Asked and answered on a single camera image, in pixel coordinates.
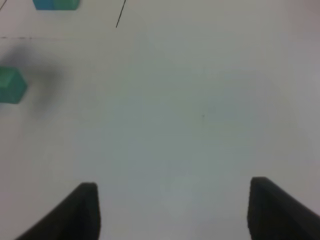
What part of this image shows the green cube block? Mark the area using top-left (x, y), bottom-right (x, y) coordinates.
top-left (0, 66), bottom-right (27, 104)

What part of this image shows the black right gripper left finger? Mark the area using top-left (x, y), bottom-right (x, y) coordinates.
top-left (18, 182), bottom-right (101, 240)

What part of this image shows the template blue block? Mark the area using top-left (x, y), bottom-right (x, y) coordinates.
top-left (32, 0), bottom-right (54, 11)

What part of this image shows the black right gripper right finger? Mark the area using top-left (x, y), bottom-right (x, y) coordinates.
top-left (247, 177), bottom-right (320, 240)

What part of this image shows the template green block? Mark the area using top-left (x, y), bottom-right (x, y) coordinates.
top-left (53, 0), bottom-right (80, 11)

